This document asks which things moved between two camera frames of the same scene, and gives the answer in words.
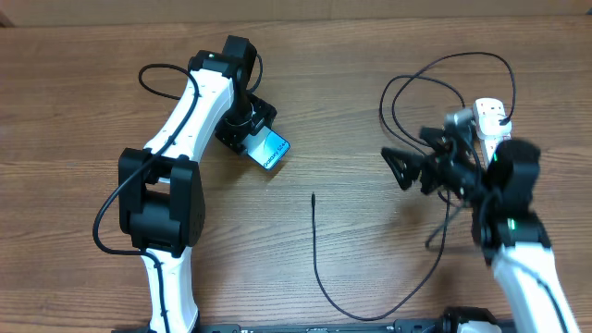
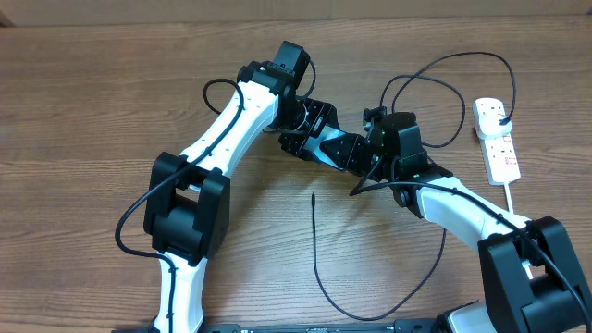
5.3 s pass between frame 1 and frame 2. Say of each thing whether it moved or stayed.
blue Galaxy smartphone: moved
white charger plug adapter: stayed
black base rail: stayed
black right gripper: moved
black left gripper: moved
